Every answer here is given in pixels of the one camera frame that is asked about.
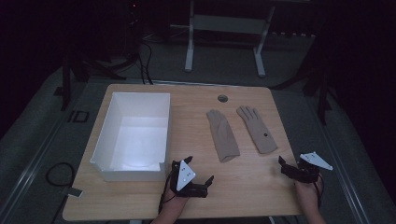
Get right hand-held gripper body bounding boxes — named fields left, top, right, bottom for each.
left=290, top=151, right=333, bottom=184

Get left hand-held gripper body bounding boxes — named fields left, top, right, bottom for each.
left=170, top=159, right=209, bottom=199

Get beige glove with dark dot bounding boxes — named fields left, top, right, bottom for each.
left=235, top=105, right=278, bottom=155

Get plain beige glove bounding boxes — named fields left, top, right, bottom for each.
left=205, top=108, right=241, bottom=163

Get white storage box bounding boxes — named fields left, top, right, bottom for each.
left=89, top=91, right=172, bottom=183

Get person's left hand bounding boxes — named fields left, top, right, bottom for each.
left=162, top=188, right=191, bottom=209

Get person's right hand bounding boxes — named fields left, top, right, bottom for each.
left=293, top=175, right=323, bottom=209

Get dark metal stand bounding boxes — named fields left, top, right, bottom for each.
left=53, top=50, right=127, bottom=112
left=270, top=35, right=335, bottom=126

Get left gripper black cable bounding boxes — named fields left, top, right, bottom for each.
left=158, top=169, right=176, bottom=216

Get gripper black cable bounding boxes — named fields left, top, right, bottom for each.
left=158, top=169, right=176, bottom=216
left=315, top=174, right=325, bottom=210

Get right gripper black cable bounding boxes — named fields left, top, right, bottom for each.
left=315, top=174, right=325, bottom=210

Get black hanging cables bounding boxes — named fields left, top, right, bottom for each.
left=129, top=18, right=154, bottom=86

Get black floor bracket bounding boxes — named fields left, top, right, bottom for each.
left=67, top=109, right=91, bottom=124

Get black cable loop on floor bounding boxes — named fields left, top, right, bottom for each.
left=45, top=161, right=77, bottom=189

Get white metal table frame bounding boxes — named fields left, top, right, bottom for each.
left=170, top=0, right=276, bottom=78

